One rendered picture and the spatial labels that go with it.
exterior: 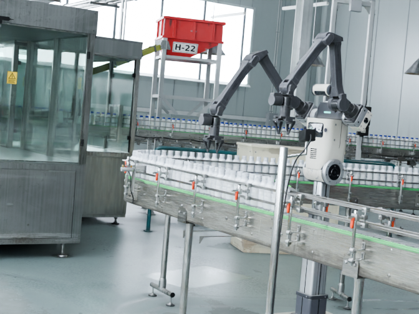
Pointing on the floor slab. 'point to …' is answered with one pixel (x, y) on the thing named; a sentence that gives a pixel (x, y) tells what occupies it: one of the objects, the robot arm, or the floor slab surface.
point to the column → (301, 47)
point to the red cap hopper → (213, 34)
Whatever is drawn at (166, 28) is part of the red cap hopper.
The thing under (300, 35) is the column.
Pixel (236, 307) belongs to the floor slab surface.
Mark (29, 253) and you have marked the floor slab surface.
